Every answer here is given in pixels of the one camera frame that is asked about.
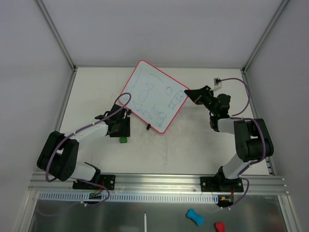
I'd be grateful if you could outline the green whiteboard eraser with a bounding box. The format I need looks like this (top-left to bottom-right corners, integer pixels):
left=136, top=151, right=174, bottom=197
left=119, top=137, right=127, bottom=144

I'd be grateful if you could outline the pink framed whiteboard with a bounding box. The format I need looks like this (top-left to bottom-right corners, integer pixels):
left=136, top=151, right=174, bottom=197
left=119, top=60, right=189, bottom=134

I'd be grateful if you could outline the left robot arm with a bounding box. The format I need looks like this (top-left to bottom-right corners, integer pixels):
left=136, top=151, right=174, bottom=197
left=37, top=105, right=131, bottom=189

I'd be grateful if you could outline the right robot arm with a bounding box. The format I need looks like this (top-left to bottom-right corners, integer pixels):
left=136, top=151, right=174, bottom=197
left=184, top=86, right=274, bottom=191

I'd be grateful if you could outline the white marker pen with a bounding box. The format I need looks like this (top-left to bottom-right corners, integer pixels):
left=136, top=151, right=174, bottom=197
left=144, top=212, right=147, bottom=232

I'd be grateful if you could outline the blue eraser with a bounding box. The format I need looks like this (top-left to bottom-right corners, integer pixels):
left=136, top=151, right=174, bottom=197
left=186, top=209, right=205, bottom=226

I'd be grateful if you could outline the red eraser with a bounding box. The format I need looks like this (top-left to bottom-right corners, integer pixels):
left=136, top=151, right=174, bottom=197
left=214, top=222, right=225, bottom=232

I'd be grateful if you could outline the whiteboard wire stand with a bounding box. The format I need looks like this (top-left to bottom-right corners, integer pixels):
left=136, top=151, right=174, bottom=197
left=127, top=109, right=151, bottom=130

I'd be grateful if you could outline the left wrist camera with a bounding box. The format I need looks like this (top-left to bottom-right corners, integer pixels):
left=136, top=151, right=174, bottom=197
left=95, top=111, right=110, bottom=120

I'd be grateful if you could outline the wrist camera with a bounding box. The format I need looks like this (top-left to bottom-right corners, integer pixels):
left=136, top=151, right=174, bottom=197
left=211, top=77, right=222, bottom=92
left=95, top=111, right=110, bottom=120

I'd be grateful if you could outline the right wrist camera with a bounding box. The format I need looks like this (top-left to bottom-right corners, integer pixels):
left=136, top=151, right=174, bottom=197
left=211, top=77, right=222, bottom=92

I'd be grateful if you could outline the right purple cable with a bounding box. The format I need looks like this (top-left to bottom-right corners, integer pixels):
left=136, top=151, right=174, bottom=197
left=218, top=77, right=267, bottom=210

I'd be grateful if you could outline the right aluminium frame post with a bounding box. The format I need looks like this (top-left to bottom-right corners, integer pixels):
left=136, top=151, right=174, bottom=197
left=241, top=0, right=290, bottom=74

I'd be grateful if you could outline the aluminium frame post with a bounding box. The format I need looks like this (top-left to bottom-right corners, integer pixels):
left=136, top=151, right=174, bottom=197
left=34, top=0, right=76, bottom=71
left=241, top=0, right=290, bottom=74

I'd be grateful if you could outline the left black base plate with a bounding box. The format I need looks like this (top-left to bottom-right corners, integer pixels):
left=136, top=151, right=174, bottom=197
left=72, top=174, right=116, bottom=190

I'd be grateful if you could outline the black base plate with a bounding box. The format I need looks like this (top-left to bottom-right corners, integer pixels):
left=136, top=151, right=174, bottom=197
left=72, top=174, right=116, bottom=190
left=200, top=176, right=244, bottom=193

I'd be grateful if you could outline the slotted white cable duct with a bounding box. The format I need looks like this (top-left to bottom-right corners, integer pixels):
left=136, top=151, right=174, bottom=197
left=38, top=191, right=219, bottom=204

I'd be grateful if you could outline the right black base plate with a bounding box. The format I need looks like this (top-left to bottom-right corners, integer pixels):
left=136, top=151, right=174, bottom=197
left=200, top=176, right=244, bottom=193

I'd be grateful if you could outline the aluminium mounting rail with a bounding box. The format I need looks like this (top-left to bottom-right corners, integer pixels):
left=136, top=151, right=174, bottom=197
left=28, top=172, right=290, bottom=195

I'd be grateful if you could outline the left aluminium frame post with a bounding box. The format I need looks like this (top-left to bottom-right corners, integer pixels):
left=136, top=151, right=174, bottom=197
left=34, top=0, right=76, bottom=71

